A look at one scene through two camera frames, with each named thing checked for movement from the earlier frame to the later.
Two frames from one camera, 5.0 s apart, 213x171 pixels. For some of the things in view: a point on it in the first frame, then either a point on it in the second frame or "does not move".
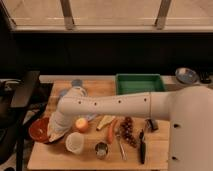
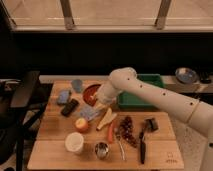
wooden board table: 102,142 does not move
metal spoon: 118,139 does not move
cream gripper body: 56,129 -> 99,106
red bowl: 38,129 -> 89,93
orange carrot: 110,131 does not move
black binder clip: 151,125 does not move
